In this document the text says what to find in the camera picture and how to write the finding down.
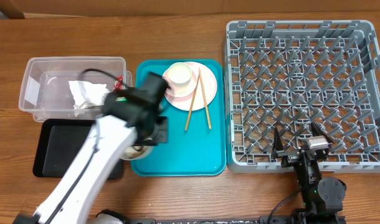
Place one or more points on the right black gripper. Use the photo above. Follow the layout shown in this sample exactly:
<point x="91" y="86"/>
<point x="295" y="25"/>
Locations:
<point x="289" y="155"/>

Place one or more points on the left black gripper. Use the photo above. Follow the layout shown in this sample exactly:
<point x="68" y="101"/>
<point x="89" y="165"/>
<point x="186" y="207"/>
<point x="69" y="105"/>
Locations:
<point x="162" y="135"/>

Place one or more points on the grey bowl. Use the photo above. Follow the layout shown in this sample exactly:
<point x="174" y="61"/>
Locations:
<point x="136" y="152"/>

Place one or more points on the wooden chopstick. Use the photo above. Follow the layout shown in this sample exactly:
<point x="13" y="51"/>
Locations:
<point x="192" y="101"/>
<point x="204" y="99"/>

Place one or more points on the red snack wrapper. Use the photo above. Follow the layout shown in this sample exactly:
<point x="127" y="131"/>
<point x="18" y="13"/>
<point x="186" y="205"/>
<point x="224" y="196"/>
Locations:
<point x="119" y="84"/>

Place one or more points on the pale green paper cup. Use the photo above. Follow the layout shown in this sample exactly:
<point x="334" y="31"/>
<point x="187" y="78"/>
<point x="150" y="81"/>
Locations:
<point x="179" y="73"/>

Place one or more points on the white napkin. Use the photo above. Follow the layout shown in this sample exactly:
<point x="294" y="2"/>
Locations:
<point x="87" y="95"/>

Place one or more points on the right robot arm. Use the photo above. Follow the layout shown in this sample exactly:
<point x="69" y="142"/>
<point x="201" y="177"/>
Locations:
<point x="322" y="197"/>

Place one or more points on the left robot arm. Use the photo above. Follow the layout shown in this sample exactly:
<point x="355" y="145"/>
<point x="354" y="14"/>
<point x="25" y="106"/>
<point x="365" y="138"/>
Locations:
<point x="127" y="130"/>

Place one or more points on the grey dishwasher rack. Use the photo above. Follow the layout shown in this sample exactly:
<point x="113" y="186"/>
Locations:
<point x="282" y="76"/>

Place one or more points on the teal serving tray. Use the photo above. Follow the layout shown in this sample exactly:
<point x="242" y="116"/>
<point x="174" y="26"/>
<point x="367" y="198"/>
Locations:
<point x="196" y="151"/>

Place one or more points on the small pink plate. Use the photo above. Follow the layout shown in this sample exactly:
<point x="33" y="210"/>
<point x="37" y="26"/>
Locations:
<point x="177" y="90"/>

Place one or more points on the large pink plate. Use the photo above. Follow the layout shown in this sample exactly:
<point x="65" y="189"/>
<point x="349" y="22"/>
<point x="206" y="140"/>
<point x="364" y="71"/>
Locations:
<point x="210" y="86"/>

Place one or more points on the black plastic tray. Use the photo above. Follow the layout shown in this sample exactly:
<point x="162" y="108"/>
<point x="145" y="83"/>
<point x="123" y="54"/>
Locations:
<point x="59" y="142"/>

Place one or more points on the clear plastic storage bin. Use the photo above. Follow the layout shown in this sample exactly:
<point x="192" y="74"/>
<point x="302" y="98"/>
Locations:
<point x="45" y="91"/>

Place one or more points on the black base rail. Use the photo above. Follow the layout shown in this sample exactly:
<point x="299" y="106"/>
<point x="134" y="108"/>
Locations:
<point x="260" y="220"/>

